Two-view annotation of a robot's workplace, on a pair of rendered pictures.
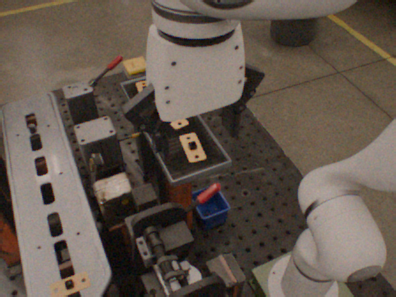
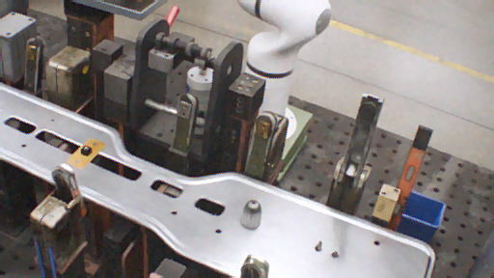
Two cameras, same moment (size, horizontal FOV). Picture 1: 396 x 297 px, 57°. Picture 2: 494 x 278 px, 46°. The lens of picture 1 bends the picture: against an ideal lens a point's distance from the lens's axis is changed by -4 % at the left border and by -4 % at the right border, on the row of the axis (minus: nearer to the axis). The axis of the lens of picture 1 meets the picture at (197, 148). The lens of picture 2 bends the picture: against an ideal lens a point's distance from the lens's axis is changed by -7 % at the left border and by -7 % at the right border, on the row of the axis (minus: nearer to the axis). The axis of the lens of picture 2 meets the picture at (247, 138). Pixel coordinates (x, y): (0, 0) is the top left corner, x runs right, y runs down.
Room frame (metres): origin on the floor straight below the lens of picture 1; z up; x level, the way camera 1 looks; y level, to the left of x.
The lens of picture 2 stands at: (-0.48, 0.69, 1.77)
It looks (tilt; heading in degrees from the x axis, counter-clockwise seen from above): 38 degrees down; 314
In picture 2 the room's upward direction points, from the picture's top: 8 degrees clockwise
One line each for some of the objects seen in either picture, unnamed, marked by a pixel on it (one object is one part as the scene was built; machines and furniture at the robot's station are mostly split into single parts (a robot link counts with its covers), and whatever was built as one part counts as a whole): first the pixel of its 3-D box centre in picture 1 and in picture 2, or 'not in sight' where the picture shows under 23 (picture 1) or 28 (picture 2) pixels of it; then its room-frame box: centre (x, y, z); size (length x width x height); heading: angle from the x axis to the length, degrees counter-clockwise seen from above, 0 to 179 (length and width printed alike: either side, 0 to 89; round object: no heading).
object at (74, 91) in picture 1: (89, 130); not in sight; (0.93, 0.37, 0.88); 0.11 x 0.10 x 0.36; 115
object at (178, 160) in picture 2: not in sight; (177, 202); (0.25, 0.11, 0.84); 0.04 x 0.03 x 0.29; 25
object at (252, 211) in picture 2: not in sight; (251, 214); (0.02, 0.13, 1.02); 0.03 x 0.03 x 0.07
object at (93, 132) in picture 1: (108, 179); (19, 98); (0.70, 0.26, 0.90); 0.13 x 0.10 x 0.41; 115
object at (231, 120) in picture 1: (239, 108); not in sight; (0.36, -0.05, 1.47); 0.03 x 0.03 x 0.07; 25
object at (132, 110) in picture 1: (156, 99); not in sight; (0.31, 0.04, 1.52); 0.08 x 0.01 x 0.06; 115
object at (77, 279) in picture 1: (69, 285); (86, 151); (0.33, 0.27, 1.01); 0.08 x 0.04 x 0.01; 115
